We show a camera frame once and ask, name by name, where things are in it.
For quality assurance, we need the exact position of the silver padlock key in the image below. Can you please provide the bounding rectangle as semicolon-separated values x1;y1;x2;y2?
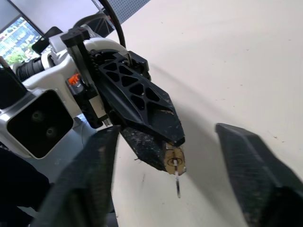
173;159;182;199

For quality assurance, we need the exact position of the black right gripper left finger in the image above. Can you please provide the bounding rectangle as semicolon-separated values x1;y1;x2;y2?
30;125;120;227

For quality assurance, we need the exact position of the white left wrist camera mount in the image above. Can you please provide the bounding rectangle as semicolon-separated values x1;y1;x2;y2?
0;28;128;159

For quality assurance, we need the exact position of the grey perforated panel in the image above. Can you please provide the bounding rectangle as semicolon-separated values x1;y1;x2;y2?
91;0;152;25

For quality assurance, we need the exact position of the brass padlock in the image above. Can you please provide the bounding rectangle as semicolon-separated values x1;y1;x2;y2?
164;142;187;176

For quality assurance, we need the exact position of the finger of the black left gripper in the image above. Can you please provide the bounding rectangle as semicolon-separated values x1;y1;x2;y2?
119;126;169;172
96;53;186;146

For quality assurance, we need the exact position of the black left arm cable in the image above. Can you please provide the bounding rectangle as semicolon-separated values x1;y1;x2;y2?
98;0;126;48

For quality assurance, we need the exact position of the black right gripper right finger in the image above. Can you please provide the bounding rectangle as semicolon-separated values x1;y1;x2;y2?
215;122;303;227

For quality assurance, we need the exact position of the dark rounded shape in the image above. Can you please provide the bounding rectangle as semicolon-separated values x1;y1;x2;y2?
0;146;52;227

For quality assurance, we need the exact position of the computer monitor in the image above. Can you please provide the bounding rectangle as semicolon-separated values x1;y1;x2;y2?
0;16;45;66

